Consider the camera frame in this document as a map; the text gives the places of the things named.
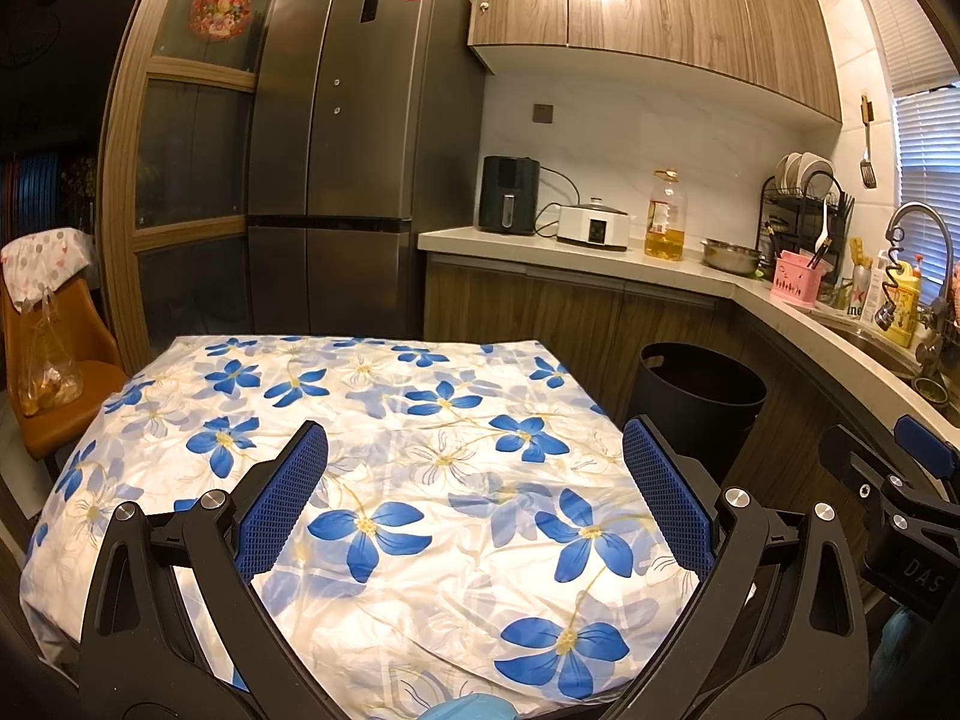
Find red flower door decoration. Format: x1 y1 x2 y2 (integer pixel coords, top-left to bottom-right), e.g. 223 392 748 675
187 0 252 43

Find wall power socket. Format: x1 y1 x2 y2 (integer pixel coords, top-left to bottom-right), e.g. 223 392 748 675
532 103 555 125

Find wooden upper cabinets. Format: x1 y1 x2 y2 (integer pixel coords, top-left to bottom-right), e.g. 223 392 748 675
469 0 841 128

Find black dish rack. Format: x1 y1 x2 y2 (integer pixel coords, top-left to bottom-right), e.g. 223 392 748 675
757 151 854 289

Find wooden cabinets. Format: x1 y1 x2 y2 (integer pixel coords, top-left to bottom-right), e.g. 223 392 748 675
419 253 960 542
469 0 841 128

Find black trash bin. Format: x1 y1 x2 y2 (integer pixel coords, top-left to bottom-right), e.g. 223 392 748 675
626 341 768 484

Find white green can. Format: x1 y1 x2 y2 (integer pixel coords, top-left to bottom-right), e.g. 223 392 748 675
846 263 872 320

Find blue floral tablecloth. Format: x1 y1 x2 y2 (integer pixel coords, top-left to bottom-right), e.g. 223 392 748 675
20 335 698 718

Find black air fryer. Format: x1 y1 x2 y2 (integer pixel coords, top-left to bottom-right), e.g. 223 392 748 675
477 156 540 236

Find steel mixing bowl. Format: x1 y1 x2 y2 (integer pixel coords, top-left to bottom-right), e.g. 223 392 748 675
701 239 761 278

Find clear plastic bag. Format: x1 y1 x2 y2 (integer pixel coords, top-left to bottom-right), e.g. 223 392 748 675
18 293 83 418

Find steel sink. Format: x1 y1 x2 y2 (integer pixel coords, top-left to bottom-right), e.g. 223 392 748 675
809 310 958 427

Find dark steel refrigerator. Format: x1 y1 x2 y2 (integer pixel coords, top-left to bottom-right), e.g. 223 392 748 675
247 0 487 338

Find polka dot cloth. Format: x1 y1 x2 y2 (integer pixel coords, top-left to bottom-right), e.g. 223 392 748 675
2 227 94 312

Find hanging spatula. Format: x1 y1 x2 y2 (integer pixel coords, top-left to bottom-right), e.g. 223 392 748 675
859 94 878 190

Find steel kitchen faucet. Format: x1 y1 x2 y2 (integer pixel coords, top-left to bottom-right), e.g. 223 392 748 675
880 200 957 380

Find pink utensil holder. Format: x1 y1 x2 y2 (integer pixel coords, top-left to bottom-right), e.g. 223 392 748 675
771 250 827 307

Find window blinds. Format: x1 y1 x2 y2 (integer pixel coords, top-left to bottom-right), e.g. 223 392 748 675
864 0 958 304

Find white rice cooker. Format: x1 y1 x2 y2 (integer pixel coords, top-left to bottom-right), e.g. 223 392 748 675
556 199 630 250

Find cooking oil bottle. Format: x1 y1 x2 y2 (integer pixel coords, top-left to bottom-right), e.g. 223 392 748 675
644 169 686 262

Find wooden glass door cabinet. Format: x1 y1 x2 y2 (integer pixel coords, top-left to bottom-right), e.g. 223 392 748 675
96 0 277 372

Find orange chair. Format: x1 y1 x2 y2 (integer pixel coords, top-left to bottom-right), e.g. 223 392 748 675
2 275 127 463

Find wooden lower cabinets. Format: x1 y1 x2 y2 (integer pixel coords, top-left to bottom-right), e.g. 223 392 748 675
419 253 960 542

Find yellow detergent bottle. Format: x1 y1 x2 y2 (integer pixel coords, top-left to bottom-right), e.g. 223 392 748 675
885 260 923 348

